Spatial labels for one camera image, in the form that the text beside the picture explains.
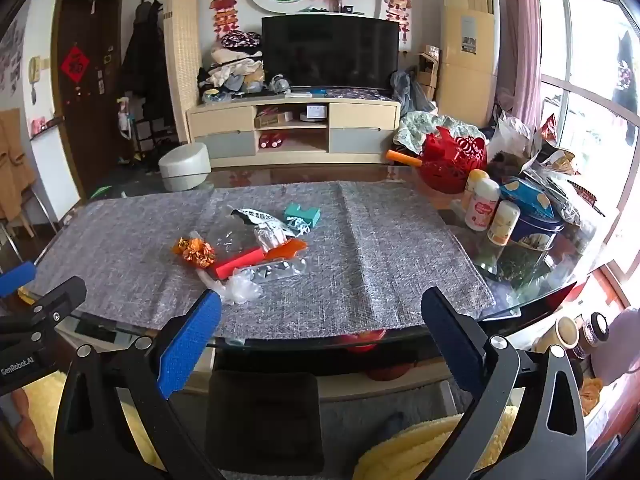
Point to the clear printed plastic wrapper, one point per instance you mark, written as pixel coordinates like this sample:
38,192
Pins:
272,271

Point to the dark coats on rack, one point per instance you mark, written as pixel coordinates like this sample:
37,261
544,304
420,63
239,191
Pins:
145,70

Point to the floral cloth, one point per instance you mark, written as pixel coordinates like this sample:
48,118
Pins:
420,125

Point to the beige wall intercom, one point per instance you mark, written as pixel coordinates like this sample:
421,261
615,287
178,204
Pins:
35,72

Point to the white bottle pink label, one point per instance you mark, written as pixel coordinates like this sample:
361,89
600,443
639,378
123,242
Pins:
481,207

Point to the orange foam stick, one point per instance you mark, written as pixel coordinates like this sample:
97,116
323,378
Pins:
402,158

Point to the grey woven table mat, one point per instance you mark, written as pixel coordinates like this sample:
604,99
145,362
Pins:
380,260

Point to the window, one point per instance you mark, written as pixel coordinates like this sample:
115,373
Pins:
555,35

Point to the black television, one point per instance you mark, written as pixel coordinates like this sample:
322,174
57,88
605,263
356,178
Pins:
330,52

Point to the dark jar white lid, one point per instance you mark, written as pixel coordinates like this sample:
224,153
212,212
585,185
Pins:
595,332

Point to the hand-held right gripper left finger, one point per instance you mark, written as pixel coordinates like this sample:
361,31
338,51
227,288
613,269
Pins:
190,345

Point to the silver foil wrapper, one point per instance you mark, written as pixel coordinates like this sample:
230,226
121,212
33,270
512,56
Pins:
265,235

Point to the white bottle yellow cap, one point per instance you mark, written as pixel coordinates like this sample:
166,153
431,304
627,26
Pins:
472,182

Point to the white bottle yellow label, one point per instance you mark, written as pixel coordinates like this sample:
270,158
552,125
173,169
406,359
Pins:
502,225

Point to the white plastic bag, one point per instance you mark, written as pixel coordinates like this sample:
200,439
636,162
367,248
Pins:
510,135

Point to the beige TV cabinet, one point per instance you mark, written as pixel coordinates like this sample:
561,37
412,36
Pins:
220,120

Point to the red diamond door sticker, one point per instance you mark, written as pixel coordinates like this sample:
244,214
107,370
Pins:
75,66

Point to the orange candy wrapper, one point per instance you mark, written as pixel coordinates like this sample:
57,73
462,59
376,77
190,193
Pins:
195,250

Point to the clear plastic bag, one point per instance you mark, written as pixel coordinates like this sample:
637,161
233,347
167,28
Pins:
240,290

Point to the black trash bin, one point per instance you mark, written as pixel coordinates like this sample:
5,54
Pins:
260,420

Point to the yellow fuzzy blanket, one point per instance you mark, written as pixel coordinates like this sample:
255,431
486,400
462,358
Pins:
400,450

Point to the rattan screen panel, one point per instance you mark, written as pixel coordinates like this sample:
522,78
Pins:
182,60

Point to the white round stool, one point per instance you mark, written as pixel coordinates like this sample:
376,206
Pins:
184,167

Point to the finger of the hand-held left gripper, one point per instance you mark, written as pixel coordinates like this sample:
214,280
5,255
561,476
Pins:
60,300
17,277

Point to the red round tin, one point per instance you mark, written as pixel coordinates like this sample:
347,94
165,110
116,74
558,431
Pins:
367,342

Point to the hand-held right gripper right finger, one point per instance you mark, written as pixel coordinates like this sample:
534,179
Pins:
452,340

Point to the black and white snack bag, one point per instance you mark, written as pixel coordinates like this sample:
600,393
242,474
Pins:
255,217

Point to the beige jar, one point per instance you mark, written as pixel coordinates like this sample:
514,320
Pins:
557,335

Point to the blue snack bag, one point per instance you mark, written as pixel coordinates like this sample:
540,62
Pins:
527,197

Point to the teal small box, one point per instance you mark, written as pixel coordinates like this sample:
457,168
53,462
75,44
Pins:
305,216

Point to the clear plastic sheet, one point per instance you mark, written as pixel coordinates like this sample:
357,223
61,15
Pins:
227,237

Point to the white spray bottle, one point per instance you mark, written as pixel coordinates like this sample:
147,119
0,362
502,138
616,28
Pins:
125,117

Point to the pile of clothes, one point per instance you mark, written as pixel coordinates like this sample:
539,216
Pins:
230,72

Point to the red fish hanging decoration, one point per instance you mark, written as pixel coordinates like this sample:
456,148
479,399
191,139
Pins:
226,5

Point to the blue cookie tin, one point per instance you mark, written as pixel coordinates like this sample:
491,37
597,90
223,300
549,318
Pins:
535,232

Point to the cardboard boxes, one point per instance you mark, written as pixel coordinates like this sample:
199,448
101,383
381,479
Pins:
427,72

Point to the brown door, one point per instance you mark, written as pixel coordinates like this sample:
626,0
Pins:
85,125

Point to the red openwork basket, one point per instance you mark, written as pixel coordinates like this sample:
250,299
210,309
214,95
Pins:
450,160

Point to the pink curtain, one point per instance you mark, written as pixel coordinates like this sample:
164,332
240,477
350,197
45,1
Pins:
520,35

